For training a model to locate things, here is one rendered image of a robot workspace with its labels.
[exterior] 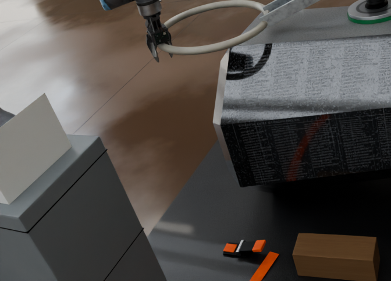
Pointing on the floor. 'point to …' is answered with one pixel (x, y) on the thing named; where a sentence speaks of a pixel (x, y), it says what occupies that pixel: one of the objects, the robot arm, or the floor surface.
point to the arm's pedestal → (75, 224)
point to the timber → (337, 256)
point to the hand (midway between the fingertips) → (163, 56)
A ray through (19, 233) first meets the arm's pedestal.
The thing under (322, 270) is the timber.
